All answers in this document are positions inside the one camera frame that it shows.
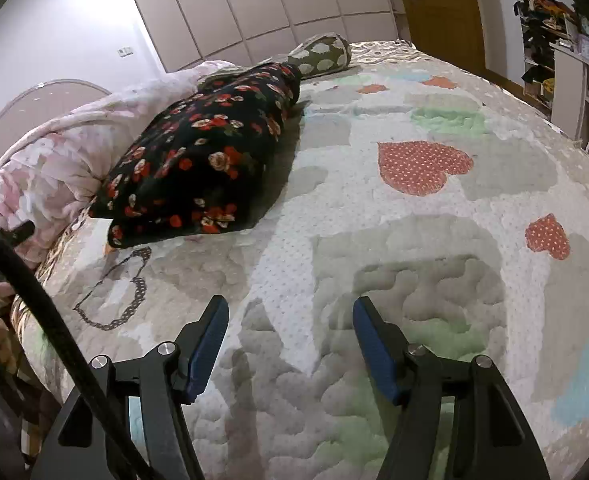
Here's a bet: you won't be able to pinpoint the arched bed headboard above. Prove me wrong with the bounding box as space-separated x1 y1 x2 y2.
0 79 112 191

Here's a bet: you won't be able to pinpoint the pink fluffy duvet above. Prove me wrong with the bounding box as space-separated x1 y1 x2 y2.
0 60 240 271

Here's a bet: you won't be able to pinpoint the black floral robe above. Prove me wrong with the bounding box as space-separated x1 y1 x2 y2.
88 62 302 250

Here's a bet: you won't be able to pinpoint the beige wardrobe doors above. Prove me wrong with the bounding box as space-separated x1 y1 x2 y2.
119 0 407 73

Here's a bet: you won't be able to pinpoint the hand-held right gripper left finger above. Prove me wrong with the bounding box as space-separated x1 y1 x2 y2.
29 295 230 480

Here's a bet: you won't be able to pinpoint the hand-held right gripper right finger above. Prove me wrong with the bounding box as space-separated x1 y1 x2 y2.
351 296 552 480

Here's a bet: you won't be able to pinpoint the olive cloud print pillow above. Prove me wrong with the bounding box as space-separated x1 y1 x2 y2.
287 32 352 81

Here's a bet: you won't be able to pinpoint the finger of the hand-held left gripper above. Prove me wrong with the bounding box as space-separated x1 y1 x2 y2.
4 220 36 248

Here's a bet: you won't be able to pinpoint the cluttered white shelf unit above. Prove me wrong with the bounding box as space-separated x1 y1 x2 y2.
513 0 589 151

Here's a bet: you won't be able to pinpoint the black cable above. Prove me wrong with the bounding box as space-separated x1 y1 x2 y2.
0 217 160 480

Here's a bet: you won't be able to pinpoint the wooden door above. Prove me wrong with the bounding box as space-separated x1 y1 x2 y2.
391 0 487 73

